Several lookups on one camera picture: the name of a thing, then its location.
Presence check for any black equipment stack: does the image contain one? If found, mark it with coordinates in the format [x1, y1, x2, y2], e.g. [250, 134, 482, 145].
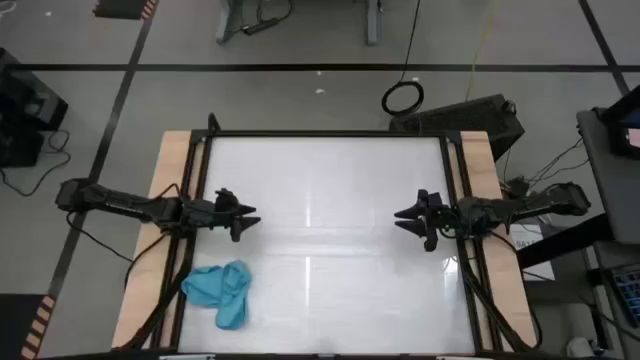
[0, 47, 70, 169]

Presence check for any black hazard-striped floor mat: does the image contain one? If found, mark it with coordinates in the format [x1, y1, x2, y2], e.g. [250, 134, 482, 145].
[92, 0, 160, 21]
[0, 293, 57, 360]

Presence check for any black metal table frame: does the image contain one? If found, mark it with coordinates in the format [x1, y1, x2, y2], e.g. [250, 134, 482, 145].
[149, 113, 544, 357]

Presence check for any black monitor with lit screen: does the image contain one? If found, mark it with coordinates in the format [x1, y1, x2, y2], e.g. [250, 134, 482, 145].
[598, 84, 640, 161]

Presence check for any black power strip cable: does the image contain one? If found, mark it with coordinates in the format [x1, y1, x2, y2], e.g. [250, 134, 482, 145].
[254, 0, 294, 25]

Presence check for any arm black cable bundle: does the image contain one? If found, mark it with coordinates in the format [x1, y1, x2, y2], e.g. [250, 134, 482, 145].
[119, 233, 196, 351]
[457, 234, 544, 351]

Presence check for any black cable with coil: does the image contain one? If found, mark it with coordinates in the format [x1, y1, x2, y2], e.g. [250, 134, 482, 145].
[380, 0, 425, 118]

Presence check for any right arm black cable bundle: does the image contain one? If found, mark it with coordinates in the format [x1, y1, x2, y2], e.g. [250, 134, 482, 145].
[457, 234, 544, 351]

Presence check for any grey cart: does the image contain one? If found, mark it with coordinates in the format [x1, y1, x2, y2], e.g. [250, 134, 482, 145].
[575, 107, 640, 246]

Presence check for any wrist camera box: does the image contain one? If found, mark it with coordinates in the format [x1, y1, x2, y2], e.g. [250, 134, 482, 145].
[214, 188, 242, 214]
[417, 188, 450, 211]

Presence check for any blue microfibre towel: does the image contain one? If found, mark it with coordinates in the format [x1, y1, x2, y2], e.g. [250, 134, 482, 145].
[180, 259, 253, 331]

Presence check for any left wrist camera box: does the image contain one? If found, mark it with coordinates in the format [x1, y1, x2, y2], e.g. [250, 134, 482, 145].
[214, 188, 242, 214]

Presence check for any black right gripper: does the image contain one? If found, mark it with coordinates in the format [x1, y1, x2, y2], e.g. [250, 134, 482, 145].
[393, 201, 464, 253]

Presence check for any keyboard with blue keys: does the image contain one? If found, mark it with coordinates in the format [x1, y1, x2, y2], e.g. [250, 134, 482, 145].
[606, 264, 640, 329]

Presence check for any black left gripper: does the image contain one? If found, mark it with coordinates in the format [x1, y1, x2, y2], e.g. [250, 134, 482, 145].
[192, 198, 262, 245]

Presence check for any yellow cable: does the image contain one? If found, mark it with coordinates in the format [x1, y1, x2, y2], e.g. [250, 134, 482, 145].
[464, 0, 501, 101]

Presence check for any thin black cables bunch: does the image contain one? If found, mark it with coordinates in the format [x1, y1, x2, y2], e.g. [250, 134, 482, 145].
[502, 137, 592, 194]

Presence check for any black power strip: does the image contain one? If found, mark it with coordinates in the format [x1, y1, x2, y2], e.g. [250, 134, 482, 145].
[241, 17, 281, 36]

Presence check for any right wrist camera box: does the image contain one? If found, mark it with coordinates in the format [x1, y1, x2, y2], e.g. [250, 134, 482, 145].
[417, 188, 450, 211]

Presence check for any left arm black cable bundle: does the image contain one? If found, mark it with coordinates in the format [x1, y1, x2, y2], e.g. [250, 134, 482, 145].
[119, 233, 196, 351]

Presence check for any white printed paper sheet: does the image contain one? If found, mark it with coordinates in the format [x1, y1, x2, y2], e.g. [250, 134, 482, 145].
[508, 223, 557, 282]

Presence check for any black cart leg bar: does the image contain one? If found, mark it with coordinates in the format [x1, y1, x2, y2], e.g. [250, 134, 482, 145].
[516, 213, 616, 270]

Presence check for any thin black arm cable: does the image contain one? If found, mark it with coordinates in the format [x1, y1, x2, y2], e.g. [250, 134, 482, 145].
[64, 209, 174, 291]

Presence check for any thin black floor cable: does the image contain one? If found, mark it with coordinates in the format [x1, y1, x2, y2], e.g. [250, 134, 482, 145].
[0, 129, 72, 198]

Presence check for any black caster wheel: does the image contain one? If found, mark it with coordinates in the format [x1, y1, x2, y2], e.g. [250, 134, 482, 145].
[584, 338, 609, 359]

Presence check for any grey desk leg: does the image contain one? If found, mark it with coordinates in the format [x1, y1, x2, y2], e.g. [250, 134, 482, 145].
[215, 0, 240, 45]
[365, 0, 384, 46]

